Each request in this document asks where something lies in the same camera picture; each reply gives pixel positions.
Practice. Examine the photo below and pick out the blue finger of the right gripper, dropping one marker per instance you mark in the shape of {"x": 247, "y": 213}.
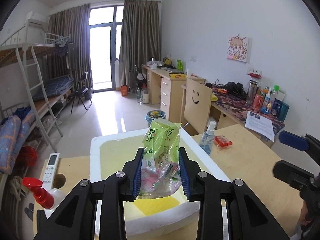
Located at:
{"x": 294, "y": 141}

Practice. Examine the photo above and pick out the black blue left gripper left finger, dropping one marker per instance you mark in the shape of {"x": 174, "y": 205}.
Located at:
{"x": 74, "y": 217}

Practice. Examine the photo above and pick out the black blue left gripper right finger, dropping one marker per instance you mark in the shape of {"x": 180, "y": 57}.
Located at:
{"x": 226, "y": 203}

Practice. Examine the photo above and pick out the green plastic snack bag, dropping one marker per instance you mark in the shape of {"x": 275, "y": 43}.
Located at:
{"x": 160, "y": 170}

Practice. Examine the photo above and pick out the white printed paper sheet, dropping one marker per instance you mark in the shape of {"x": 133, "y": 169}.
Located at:
{"x": 260, "y": 124}

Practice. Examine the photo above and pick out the red trigger spray bottle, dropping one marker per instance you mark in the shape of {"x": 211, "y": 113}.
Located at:
{"x": 48, "y": 199}

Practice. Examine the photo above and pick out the teal box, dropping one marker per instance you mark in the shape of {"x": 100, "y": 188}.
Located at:
{"x": 283, "y": 111}

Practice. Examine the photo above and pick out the white remote control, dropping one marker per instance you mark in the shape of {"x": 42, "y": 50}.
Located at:
{"x": 50, "y": 170}

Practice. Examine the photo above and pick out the steel thermos bottle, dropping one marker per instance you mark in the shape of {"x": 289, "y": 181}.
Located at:
{"x": 252, "y": 89}

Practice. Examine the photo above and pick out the patterned desk mat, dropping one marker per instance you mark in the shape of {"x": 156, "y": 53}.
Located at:
{"x": 230, "y": 110}

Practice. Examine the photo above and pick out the red snack packet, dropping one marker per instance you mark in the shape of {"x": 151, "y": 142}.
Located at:
{"x": 221, "y": 141}

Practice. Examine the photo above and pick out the white styrofoam box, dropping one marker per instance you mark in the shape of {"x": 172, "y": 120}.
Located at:
{"x": 110, "y": 153}

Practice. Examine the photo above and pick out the black headphones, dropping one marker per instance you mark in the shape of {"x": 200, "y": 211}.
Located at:
{"x": 236, "y": 89}

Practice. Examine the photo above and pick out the blue spray bottle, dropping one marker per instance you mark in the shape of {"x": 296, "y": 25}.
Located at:
{"x": 207, "y": 138}

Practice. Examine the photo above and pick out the wooden smiley chair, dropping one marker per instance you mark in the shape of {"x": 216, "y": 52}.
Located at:
{"x": 197, "y": 105}

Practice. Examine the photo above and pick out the blue plaid quilt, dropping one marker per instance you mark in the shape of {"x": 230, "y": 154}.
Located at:
{"x": 14, "y": 131}

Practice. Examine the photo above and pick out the black folding chair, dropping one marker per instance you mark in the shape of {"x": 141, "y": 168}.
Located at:
{"x": 80, "y": 92}

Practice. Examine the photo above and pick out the blue trash bin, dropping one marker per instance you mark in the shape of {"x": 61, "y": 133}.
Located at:
{"x": 153, "y": 115}

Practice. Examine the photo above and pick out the wooden desk with drawers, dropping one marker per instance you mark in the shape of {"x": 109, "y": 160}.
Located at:
{"x": 168, "y": 92}

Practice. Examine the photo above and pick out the metal bunk bed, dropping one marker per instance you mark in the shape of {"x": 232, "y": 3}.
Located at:
{"x": 24, "y": 47}

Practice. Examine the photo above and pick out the right brown curtain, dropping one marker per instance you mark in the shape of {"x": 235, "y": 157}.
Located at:
{"x": 140, "y": 37}

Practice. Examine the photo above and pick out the brown curtain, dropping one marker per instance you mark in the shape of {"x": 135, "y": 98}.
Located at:
{"x": 140, "y": 37}
{"x": 74, "y": 58}

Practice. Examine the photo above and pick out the left brown curtain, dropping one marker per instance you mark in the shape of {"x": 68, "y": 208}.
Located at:
{"x": 74, "y": 58}

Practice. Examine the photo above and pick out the glass balcony door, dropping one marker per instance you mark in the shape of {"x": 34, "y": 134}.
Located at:
{"x": 105, "y": 25}

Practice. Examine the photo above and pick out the white air conditioner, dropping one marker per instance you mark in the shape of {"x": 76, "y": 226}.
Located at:
{"x": 35, "y": 19}

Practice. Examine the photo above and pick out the anime girl wall picture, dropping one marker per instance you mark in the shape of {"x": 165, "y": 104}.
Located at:
{"x": 238, "y": 48}

